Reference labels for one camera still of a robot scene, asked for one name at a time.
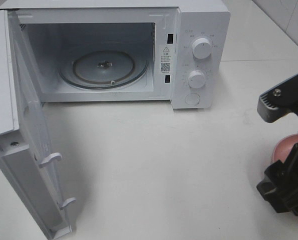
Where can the pink round plate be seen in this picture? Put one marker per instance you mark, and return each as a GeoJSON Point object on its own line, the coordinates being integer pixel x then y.
{"type": "Point", "coordinates": [283, 148]}

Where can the upper white power knob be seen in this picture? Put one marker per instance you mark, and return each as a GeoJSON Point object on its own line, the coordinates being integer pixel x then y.
{"type": "Point", "coordinates": [201, 48]}

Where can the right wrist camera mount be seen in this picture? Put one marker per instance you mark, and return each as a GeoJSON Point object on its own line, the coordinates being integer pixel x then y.
{"type": "Point", "coordinates": [279, 101]}

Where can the round white door button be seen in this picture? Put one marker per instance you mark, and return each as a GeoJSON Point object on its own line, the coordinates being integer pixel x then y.
{"type": "Point", "coordinates": [192, 99]}

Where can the white timer knob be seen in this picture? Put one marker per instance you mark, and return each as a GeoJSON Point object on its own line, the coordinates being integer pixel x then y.
{"type": "Point", "coordinates": [196, 79]}

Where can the white microwave oven body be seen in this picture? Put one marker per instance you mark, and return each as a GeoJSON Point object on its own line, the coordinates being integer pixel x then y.
{"type": "Point", "coordinates": [56, 26]}

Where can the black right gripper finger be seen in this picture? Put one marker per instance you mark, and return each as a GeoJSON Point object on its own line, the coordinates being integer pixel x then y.
{"type": "Point", "coordinates": [280, 186]}

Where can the glass microwave turntable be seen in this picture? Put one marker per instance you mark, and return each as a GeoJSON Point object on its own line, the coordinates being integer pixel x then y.
{"type": "Point", "coordinates": [104, 66]}

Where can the white warning label sticker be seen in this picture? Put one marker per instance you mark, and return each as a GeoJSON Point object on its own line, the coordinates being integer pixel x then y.
{"type": "Point", "coordinates": [166, 56]}

